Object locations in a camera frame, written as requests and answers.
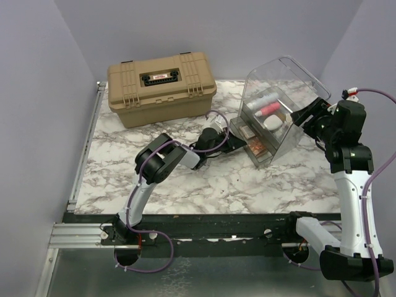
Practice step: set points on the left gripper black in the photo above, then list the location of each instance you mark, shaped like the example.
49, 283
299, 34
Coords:
232, 143

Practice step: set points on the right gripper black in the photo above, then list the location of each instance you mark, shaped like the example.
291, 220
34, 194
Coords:
319, 107

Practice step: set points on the labelled compact box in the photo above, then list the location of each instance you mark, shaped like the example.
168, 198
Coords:
247, 132

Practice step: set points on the orange eyeshadow palette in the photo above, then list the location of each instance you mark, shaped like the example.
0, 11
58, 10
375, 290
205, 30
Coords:
256, 146

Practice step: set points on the white egg-shaped sponge case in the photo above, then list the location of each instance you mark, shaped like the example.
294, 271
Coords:
273, 122

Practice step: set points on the pink tube with white cap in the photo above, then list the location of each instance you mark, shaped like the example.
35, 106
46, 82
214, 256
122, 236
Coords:
268, 109

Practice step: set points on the clear acrylic makeup organizer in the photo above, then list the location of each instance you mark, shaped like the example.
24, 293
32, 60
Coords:
296, 88

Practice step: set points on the tan plastic toolbox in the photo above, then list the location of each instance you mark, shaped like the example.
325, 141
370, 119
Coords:
157, 90

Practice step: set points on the white spray bottle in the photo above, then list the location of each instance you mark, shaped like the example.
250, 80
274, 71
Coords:
261, 102

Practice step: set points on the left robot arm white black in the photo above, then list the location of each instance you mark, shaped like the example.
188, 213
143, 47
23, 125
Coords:
156, 162

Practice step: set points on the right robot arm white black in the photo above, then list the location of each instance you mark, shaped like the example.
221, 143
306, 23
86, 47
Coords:
357, 255

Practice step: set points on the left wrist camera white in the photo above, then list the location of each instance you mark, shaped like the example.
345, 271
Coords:
217, 123

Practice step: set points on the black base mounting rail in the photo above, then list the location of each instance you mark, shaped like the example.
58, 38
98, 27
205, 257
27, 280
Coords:
159, 236

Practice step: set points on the aluminium frame rail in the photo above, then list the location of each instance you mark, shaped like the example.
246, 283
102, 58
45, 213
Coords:
80, 235

